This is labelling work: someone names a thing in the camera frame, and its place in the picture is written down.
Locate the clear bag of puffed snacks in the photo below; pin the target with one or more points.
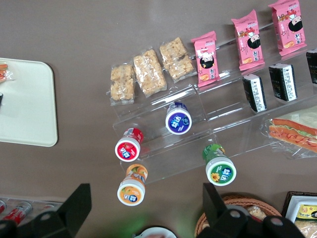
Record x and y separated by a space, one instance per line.
305 229
256 212

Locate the clear acrylic bottle rack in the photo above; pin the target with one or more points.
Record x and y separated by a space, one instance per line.
37 202

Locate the red gum bottle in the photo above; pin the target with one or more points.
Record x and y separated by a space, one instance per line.
127 148

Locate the red cola bottle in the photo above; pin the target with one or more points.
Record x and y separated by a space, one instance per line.
48 207
2 206
18 210

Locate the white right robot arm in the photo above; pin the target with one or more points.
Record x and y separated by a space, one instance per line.
153 233

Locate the brown wicker snack basket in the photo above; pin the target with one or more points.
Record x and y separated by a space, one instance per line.
237 201

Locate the cream plastic tray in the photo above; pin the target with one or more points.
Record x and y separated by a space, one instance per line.
27 104

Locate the clear-wrapped rice crispy bar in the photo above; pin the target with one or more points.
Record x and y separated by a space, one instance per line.
177 59
149 72
121 84

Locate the yellow green snack packet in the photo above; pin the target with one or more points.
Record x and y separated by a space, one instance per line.
307 212

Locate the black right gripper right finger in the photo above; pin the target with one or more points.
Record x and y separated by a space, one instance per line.
213 205

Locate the black rectangular tray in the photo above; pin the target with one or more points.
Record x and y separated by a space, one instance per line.
286 200

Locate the pink cartoon snack packet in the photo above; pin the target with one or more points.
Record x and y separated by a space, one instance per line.
289 27
248 42
206 62

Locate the blue gum bottle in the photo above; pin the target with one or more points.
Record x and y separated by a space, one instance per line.
178 121

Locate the orange gum bottle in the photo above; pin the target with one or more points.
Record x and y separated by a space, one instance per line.
131 191

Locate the wrapped triangle sandwich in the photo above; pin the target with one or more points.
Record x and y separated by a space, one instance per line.
3 72
294 131

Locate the white rectangular dish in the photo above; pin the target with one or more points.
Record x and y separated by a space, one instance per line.
293 205

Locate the green gum bottle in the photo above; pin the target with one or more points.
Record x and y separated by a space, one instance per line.
218 168

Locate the clear acrylic stepped stand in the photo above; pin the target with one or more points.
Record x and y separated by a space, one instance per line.
223 99

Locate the black snack packet white label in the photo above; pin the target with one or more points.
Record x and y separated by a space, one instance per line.
255 93
1 99
312 67
282 81

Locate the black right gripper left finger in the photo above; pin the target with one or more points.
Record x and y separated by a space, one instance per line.
76 205

